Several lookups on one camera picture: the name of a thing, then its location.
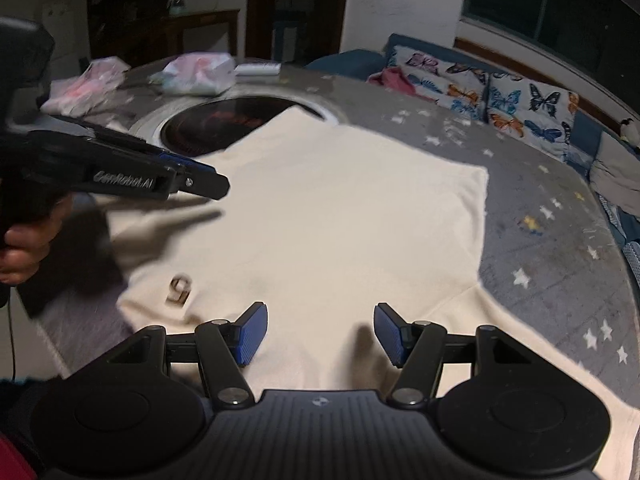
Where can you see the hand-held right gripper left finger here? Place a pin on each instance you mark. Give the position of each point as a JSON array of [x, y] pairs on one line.
[[253, 334]]

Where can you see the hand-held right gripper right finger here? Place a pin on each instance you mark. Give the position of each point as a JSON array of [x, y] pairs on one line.
[[389, 334]]

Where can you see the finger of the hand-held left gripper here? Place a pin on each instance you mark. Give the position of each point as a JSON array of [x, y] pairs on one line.
[[120, 136], [205, 184]]

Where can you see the cream shirt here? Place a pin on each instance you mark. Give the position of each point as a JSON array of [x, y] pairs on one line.
[[325, 220]]

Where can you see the bagged pink white clothes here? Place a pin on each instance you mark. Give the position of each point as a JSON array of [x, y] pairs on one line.
[[197, 72], [82, 87]]

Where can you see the person's left hand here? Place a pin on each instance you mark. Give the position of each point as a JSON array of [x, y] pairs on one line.
[[27, 252]]

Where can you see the round black built-in hob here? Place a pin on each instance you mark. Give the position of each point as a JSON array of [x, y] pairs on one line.
[[225, 122]]

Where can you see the dark wooden cabinet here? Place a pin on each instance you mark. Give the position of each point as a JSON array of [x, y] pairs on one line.
[[130, 10]]

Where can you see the flat white box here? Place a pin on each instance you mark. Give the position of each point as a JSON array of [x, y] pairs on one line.
[[257, 69]]

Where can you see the wooden side table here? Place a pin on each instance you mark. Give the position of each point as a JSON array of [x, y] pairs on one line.
[[205, 27]]

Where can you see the blue sofa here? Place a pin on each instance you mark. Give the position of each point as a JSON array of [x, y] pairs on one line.
[[350, 62]]

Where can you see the pink cloth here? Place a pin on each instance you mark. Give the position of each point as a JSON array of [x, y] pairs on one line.
[[392, 81]]

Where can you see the butterfly print pillow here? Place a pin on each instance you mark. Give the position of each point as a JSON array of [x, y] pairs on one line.
[[440, 85], [532, 110]]

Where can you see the person's red clothing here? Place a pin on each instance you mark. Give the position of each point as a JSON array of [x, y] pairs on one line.
[[12, 460]]

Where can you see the white cloth on sofa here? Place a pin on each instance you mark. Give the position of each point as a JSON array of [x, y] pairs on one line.
[[617, 175]]

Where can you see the dark window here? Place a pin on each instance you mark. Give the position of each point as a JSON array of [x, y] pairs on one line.
[[550, 5]]

